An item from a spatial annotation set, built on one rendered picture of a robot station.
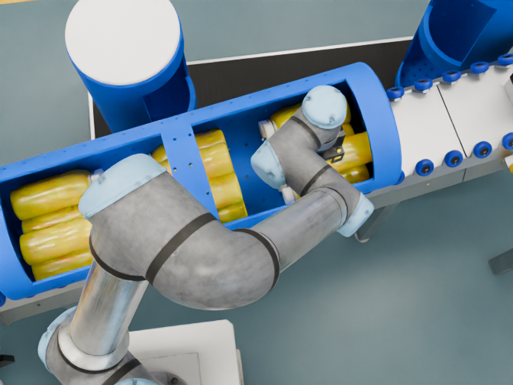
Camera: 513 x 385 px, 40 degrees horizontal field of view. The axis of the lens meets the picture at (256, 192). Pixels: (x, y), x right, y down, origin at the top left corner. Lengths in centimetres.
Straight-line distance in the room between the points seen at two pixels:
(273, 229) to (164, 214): 18
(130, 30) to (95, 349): 88
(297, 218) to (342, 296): 161
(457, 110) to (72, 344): 112
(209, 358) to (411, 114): 80
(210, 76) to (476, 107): 115
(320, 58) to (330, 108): 151
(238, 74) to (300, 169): 151
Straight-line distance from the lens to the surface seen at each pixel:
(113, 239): 88
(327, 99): 121
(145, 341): 144
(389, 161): 149
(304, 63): 269
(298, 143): 120
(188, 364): 140
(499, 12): 197
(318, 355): 259
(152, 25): 177
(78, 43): 178
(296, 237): 99
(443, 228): 273
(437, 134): 181
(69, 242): 152
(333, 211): 110
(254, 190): 167
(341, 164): 153
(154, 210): 85
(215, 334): 143
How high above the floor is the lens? 258
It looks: 75 degrees down
